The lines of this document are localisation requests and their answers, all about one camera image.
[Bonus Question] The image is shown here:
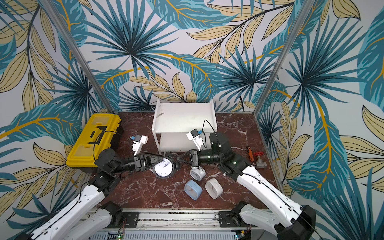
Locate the yellow and black toolbox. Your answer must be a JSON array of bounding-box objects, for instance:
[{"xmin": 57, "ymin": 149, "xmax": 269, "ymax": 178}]
[{"xmin": 66, "ymin": 114, "xmax": 124, "ymax": 173}]

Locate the red handled metal valve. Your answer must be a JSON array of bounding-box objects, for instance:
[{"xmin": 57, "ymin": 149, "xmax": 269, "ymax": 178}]
[{"xmin": 253, "ymin": 152, "xmax": 267, "ymax": 169}]

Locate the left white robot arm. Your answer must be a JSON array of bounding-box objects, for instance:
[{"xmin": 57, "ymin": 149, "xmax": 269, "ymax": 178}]
[{"xmin": 16, "ymin": 149, "xmax": 164, "ymax": 240}]

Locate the white square alarm clock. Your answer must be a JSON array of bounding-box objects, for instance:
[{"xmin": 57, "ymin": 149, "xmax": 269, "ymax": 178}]
[{"xmin": 205, "ymin": 178, "xmax": 223, "ymax": 200}]

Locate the orange handled tool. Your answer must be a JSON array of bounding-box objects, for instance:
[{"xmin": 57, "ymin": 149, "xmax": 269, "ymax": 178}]
[{"xmin": 247, "ymin": 147, "xmax": 255, "ymax": 163}]

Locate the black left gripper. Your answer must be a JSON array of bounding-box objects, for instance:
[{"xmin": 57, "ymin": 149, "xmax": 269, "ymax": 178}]
[{"xmin": 111, "ymin": 152, "xmax": 165, "ymax": 174}]

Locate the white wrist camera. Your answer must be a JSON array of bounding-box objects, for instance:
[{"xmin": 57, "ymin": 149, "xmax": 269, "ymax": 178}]
[
  {"xmin": 130, "ymin": 135, "xmax": 149, "ymax": 156},
  {"xmin": 186, "ymin": 129, "xmax": 204, "ymax": 152}
]

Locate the white twin-bell alarm clock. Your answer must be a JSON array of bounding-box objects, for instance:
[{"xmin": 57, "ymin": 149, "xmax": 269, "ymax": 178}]
[{"xmin": 190, "ymin": 167, "xmax": 206, "ymax": 181}]

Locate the left metal corner post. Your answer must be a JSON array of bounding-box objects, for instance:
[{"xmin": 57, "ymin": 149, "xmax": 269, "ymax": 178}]
[{"xmin": 41, "ymin": 0, "xmax": 115, "ymax": 114}]

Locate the right metal corner post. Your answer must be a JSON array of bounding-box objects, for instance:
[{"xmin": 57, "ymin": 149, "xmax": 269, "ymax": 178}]
[{"xmin": 253, "ymin": 0, "xmax": 315, "ymax": 117}]

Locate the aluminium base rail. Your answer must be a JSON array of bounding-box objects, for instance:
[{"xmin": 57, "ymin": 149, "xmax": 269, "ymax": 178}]
[{"xmin": 89, "ymin": 209, "xmax": 276, "ymax": 240}]

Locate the black twin-bell alarm clock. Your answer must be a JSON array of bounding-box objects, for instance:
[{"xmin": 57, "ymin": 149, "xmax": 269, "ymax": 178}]
[{"xmin": 154, "ymin": 152, "xmax": 181, "ymax": 179}]

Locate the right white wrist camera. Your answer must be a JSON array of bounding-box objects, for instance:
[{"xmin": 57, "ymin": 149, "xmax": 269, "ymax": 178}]
[{"xmin": 186, "ymin": 129, "xmax": 204, "ymax": 152}]

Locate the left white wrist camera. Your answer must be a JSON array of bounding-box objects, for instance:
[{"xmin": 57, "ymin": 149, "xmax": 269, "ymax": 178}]
[{"xmin": 130, "ymin": 135, "xmax": 149, "ymax": 156}]

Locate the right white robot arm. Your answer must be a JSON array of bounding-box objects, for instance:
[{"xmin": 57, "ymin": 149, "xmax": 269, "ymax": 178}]
[{"xmin": 185, "ymin": 130, "xmax": 317, "ymax": 240}]

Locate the blue square alarm clock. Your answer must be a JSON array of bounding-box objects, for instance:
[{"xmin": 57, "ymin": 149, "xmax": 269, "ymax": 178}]
[{"xmin": 184, "ymin": 180, "xmax": 203, "ymax": 201}]

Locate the white two-tier shelf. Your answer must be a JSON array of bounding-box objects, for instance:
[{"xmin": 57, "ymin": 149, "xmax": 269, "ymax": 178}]
[{"xmin": 152, "ymin": 100, "xmax": 218, "ymax": 154}]

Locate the metal corner post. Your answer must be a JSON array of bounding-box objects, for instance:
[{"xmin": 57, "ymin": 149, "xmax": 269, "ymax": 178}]
[
  {"xmin": 41, "ymin": 0, "xmax": 115, "ymax": 114},
  {"xmin": 253, "ymin": 0, "xmax": 315, "ymax": 117}
]

